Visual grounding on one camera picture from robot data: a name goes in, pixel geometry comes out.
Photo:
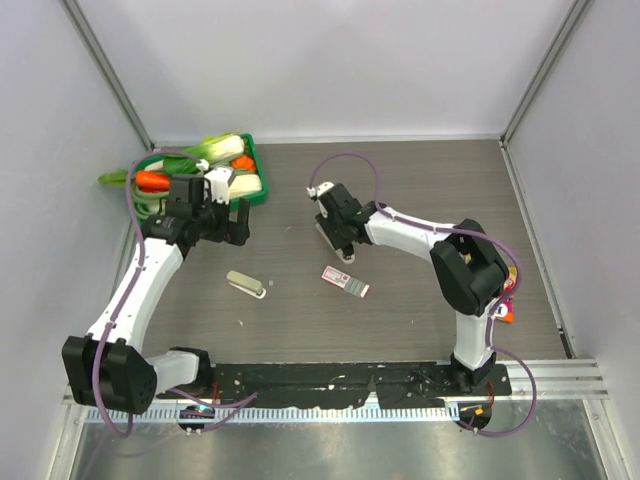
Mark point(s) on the small beige stapler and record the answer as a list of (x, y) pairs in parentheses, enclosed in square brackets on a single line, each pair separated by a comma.
[(246, 284)]

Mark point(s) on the red white staple box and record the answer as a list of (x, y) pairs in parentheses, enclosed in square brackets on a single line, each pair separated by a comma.
[(345, 282)]

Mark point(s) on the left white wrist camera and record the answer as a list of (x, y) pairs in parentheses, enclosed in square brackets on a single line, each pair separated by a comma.
[(220, 180)]

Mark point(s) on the green leaf outside tray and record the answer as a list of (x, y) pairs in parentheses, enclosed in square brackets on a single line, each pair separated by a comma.
[(117, 178)]

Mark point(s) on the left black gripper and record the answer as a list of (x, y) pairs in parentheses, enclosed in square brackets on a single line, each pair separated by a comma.
[(232, 232)]

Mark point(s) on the orange snack packet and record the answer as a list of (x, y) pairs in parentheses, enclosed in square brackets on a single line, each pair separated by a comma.
[(505, 311)]

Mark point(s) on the green long beans toy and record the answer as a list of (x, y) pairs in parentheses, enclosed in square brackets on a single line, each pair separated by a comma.
[(145, 204)]

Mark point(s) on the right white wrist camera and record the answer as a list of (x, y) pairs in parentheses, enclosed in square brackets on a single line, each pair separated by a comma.
[(315, 192)]

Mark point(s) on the yellow napa cabbage toy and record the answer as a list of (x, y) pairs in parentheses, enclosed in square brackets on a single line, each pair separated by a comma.
[(245, 184)]

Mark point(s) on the aluminium rail front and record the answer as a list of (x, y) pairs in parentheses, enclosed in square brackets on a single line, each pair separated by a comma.
[(555, 379)]

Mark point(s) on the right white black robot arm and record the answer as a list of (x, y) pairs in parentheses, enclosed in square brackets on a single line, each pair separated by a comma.
[(469, 270)]

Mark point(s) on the green plastic tray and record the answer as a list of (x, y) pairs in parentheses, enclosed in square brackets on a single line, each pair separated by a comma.
[(155, 164)]

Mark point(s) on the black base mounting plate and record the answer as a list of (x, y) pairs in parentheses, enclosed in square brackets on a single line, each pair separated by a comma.
[(344, 385)]

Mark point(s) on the green white bok choy toy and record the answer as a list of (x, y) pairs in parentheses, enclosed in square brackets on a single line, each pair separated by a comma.
[(213, 150)]

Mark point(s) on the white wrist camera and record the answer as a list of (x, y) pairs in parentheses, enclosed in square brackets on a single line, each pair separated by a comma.
[(220, 180), (315, 192)]

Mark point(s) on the small orange carrot piece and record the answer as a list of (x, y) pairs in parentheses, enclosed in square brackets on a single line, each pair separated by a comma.
[(244, 162)]

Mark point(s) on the orange carrot toy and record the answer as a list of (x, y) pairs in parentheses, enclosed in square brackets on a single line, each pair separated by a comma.
[(152, 182)]

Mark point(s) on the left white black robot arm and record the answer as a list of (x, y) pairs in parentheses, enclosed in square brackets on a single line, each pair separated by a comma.
[(106, 367)]

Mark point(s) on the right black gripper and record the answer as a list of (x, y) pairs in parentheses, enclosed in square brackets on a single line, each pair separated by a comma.
[(325, 223)]

